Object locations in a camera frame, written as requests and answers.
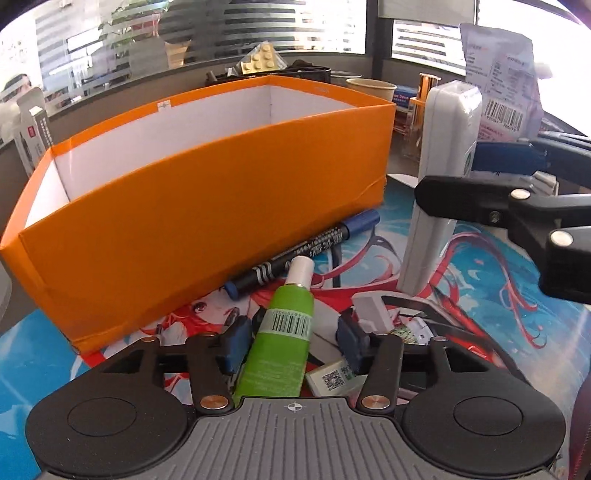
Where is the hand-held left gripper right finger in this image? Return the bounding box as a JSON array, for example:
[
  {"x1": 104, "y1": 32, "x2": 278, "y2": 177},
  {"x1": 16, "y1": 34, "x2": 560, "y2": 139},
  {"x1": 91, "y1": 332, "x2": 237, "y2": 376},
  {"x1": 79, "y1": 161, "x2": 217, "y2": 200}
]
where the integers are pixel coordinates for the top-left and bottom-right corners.
[{"x1": 336, "y1": 313, "x2": 509, "y2": 414}]

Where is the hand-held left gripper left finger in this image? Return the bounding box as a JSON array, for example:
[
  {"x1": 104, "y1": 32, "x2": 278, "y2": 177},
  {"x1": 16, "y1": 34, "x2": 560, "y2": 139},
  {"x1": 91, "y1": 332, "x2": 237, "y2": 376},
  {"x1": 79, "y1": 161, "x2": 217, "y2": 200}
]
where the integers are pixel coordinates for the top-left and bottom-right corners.
[{"x1": 99, "y1": 314, "x2": 254, "y2": 414}]

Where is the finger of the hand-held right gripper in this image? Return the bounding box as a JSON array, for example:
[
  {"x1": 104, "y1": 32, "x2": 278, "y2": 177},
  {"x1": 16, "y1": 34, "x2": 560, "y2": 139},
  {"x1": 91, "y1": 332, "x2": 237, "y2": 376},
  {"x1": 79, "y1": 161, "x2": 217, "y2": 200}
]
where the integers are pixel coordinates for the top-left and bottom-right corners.
[
  {"x1": 472, "y1": 130, "x2": 591, "y2": 175},
  {"x1": 414, "y1": 175, "x2": 591, "y2": 305}
]

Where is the green bottle white cap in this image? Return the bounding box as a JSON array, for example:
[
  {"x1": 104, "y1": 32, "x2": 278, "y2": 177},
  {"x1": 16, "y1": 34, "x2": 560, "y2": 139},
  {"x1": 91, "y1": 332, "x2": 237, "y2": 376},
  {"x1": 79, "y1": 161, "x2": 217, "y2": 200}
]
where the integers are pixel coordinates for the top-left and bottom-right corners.
[{"x1": 232, "y1": 256, "x2": 317, "y2": 398}]

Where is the white plastic device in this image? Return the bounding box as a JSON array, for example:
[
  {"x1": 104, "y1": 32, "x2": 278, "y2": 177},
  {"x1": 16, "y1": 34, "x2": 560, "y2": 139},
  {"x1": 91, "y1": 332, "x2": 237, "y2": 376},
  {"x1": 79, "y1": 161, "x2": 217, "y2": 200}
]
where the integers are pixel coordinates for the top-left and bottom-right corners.
[{"x1": 398, "y1": 80, "x2": 484, "y2": 296}]

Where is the orange cardboard box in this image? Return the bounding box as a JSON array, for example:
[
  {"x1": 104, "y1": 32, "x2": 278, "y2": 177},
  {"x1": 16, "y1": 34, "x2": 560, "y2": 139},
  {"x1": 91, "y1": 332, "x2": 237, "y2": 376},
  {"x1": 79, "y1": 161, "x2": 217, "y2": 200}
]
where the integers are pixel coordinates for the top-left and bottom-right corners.
[{"x1": 0, "y1": 75, "x2": 397, "y2": 356}]

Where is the small white adapter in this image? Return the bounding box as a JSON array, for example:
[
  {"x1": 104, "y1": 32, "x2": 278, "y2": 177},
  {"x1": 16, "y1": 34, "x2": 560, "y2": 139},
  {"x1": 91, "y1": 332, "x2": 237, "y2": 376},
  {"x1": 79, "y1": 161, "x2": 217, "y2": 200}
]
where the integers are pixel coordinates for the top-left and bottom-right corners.
[{"x1": 352, "y1": 292, "x2": 393, "y2": 333}]

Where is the white eraser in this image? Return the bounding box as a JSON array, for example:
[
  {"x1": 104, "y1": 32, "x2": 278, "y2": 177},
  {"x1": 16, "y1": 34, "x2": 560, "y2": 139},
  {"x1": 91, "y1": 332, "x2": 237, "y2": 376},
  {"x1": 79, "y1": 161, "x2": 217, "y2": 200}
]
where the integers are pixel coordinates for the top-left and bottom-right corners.
[{"x1": 305, "y1": 360, "x2": 356, "y2": 397}]

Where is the white circuit breaker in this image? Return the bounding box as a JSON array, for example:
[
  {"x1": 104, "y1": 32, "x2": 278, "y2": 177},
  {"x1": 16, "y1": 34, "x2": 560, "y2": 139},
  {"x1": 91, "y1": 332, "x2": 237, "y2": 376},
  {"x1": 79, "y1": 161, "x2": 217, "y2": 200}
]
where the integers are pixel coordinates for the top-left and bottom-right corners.
[{"x1": 531, "y1": 172, "x2": 560, "y2": 195}]

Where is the small white green-label item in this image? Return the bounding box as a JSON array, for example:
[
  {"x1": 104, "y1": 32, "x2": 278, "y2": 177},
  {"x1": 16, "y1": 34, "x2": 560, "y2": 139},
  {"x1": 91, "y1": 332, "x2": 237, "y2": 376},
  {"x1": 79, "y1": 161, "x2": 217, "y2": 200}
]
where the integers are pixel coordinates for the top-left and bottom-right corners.
[{"x1": 390, "y1": 320, "x2": 435, "y2": 345}]

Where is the white spouted pouch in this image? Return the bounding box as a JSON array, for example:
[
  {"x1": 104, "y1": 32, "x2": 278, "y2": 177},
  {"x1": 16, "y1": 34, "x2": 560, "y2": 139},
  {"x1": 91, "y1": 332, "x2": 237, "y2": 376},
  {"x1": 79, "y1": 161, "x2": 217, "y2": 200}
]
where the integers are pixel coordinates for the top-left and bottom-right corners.
[{"x1": 459, "y1": 22, "x2": 546, "y2": 142}]

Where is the black marker blue cap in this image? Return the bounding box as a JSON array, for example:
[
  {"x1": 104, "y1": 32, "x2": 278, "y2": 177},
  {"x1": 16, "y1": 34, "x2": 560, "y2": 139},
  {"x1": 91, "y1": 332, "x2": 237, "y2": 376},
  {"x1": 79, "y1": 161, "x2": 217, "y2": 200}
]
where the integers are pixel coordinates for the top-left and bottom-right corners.
[{"x1": 224, "y1": 209, "x2": 380, "y2": 299}]

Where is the gold perfume bottle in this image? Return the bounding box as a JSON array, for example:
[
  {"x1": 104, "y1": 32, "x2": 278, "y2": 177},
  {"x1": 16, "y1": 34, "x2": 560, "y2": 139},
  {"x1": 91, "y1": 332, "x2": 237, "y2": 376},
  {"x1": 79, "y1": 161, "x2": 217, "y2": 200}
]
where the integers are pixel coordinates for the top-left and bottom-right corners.
[{"x1": 401, "y1": 73, "x2": 443, "y2": 160}]

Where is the printed desk mat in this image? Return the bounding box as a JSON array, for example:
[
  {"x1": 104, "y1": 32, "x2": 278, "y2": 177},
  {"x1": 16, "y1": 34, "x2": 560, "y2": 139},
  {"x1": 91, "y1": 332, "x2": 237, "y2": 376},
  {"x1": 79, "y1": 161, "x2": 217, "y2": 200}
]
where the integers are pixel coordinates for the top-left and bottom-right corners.
[{"x1": 0, "y1": 173, "x2": 591, "y2": 480}]

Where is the small blue box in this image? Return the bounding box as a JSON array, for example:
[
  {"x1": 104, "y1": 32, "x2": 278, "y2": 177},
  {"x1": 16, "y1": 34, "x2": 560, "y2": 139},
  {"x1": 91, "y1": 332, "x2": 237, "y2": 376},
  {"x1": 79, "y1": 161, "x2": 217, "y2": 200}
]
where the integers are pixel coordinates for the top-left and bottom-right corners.
[{"x1": 394, "y1": 85, "x2": 419, "y2": 112}]

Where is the striped frosted glass partition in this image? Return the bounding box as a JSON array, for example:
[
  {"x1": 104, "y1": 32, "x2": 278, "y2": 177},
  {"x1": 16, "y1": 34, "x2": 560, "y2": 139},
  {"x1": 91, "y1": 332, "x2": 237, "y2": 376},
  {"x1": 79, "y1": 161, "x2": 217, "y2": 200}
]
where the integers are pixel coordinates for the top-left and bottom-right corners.
[
  {"x1": 390, "y1": 14, "x2": 468, "y2": 75},
  {"x1": 0, "y1": 0, "x2": 370, "y2": 121}
]

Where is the beige paper cup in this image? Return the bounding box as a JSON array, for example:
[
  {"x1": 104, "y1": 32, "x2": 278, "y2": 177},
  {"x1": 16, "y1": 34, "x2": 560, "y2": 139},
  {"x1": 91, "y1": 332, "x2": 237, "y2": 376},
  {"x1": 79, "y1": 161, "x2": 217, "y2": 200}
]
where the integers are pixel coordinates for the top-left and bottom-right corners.
[{"x1": 345, "y1": 78, "x2": 397, "y2": 103}]

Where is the grey monitor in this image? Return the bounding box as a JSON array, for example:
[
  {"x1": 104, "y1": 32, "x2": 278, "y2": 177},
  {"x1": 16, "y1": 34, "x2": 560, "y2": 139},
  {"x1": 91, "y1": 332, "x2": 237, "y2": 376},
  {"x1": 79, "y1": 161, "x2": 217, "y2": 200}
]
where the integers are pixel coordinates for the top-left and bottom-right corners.
[{"x1": 376, "y1": 0, "x2": 479, "y2": 20}]

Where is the black mesh desk organizer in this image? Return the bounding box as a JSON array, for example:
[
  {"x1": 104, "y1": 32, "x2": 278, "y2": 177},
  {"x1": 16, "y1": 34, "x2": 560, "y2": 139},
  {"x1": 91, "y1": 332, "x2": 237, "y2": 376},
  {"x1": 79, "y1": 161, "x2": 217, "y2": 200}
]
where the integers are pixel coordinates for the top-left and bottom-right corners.
[{"x1": 205, "y1": 60, "x2": 334, "y2": 86}]

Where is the yellow building block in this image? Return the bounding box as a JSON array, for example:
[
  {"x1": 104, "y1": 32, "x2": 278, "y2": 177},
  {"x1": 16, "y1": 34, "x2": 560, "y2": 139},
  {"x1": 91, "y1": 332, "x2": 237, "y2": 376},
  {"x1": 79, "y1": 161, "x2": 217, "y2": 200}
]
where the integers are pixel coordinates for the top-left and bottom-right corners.
[{"x1": 240, "y1": 42, "x2": 284, "y2": 75}]

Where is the small white carton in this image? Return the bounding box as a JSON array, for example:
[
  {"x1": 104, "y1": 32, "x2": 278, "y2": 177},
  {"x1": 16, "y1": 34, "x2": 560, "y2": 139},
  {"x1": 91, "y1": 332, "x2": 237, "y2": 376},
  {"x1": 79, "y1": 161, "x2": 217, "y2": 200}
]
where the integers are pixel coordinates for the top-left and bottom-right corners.
[{"x1": 13, "y1": 87, "x2": 53, "y2": 179}]

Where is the potted green plant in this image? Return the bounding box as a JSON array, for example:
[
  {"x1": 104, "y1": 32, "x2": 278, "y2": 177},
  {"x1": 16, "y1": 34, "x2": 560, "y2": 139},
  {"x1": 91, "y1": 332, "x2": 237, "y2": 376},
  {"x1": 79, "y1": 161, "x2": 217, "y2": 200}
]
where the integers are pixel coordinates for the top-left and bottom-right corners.
[{"x1": 99, "y1": 0, "x2": 163, "y2": 48}]

